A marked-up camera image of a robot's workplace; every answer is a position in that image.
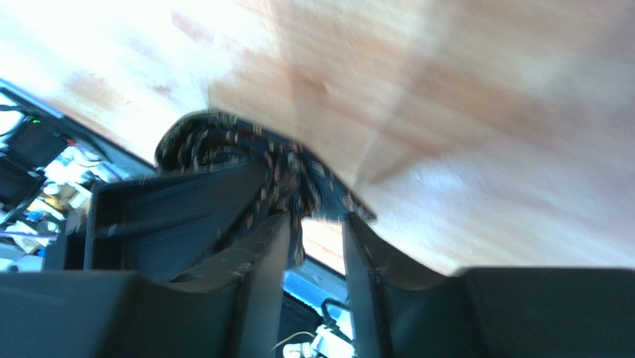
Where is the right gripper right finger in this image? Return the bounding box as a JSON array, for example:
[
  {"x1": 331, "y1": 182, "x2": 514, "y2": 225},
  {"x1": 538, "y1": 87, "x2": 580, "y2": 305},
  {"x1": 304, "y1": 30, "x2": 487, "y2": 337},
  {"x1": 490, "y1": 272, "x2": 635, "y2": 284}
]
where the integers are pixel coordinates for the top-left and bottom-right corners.
[{"x1": 344, "y1": 214, "x2": 634, "y2": 357}]

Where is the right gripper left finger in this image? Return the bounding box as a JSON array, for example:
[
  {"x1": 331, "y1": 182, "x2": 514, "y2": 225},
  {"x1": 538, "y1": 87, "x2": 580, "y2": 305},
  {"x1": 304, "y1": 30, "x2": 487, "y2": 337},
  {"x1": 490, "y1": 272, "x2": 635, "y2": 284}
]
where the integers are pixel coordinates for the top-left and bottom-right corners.
[{"x1": 1, "y1": 213, "x2": 291, "y2": 357}]

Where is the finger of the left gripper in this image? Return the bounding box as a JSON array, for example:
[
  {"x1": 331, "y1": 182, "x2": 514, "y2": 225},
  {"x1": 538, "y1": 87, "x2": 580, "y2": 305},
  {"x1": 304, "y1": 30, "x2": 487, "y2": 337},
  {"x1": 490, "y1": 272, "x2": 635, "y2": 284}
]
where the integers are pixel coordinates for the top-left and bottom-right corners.
[{"x1": 83, "y1": 161, "x2": 267, "y2": 282}]

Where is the black gold key pattern tie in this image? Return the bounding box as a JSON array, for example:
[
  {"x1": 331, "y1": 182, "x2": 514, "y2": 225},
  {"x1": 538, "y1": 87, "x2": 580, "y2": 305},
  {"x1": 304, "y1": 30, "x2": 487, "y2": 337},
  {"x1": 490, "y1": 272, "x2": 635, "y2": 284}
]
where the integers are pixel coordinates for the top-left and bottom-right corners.
[{"x1": 154, "y1": 110, "x2": 376, "y2": 269}]

